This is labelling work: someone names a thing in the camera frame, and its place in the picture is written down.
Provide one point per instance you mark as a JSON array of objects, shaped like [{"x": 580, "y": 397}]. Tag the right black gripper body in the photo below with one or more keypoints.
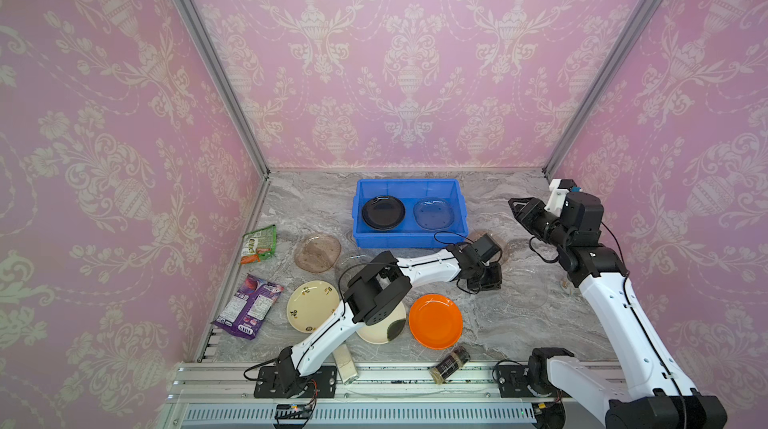
[{"x": 534, "y": 216}]

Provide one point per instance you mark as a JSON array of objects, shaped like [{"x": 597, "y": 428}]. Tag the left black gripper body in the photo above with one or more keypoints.
[{"x": 485, "y": 275}]

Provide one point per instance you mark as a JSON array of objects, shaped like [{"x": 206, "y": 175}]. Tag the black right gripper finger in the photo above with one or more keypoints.
[
  {"x": 529, "y": 222},
  {"x": 525, "y": 206}
]

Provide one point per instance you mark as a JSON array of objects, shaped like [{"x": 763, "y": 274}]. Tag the clear glass plate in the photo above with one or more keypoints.
[{"x": 433, "y": 214}]

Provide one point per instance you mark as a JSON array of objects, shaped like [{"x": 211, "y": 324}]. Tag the pinkish translucent plate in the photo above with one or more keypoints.
[{"x": 504, "y": 253}]

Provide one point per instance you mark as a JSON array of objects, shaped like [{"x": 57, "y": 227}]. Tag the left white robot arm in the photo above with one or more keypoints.
[{"x": 374, "y": 292}]

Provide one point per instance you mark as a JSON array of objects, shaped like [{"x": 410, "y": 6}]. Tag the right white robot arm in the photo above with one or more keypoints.
[{"x": 658, "y": 393}]

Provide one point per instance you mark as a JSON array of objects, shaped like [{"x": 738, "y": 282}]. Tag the blue plastic bin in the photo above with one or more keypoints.
[{"x": 408, "y": 235}]

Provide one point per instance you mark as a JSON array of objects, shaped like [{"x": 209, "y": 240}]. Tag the orange plate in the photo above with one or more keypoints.
[{"x": 435, "y": 321}]

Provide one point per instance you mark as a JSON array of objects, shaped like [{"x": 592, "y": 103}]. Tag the dark spice jar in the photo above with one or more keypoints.
[{"x": 450, "y": 364}]

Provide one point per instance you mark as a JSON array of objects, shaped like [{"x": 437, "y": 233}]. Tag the cream plate black patch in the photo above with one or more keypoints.
[{"x": 388, "y": 329}]

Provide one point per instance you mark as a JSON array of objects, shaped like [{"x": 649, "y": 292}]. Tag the grey translucent plate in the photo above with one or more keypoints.
[{"x": 352, "y": 261}]

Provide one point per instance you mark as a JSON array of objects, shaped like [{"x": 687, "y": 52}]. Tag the brown translucent plate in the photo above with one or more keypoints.
[{"x": 318, "y": 253}]

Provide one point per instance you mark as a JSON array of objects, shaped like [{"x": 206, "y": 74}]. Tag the white spice jar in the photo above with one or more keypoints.
[{"x": 346, "y": 367}]

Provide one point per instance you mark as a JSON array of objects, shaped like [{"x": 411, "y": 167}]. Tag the cream flower plate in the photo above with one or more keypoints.
[{"x": 310, "y": 305}]

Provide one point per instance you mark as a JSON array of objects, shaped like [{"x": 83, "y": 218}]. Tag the green snack bag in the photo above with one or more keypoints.
[{"x": 258, "y": 245}]

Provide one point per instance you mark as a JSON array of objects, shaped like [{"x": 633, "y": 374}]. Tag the purple snack bag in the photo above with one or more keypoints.
[{"x": 244, "y": 314}]

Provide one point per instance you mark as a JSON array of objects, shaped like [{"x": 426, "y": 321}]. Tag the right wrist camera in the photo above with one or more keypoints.
[{"x": 559, "y": 189}]

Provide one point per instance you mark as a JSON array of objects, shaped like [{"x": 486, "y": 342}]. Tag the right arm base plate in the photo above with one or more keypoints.
[{"x": 514, "y": 380}]

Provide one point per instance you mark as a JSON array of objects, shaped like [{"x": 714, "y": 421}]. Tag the aluminium frame rail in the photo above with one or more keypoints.
[{"x": 385, "y": 395}]

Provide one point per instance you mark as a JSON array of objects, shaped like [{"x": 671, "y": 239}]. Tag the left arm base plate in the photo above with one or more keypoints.
[{"x": 270, "y": 384}]

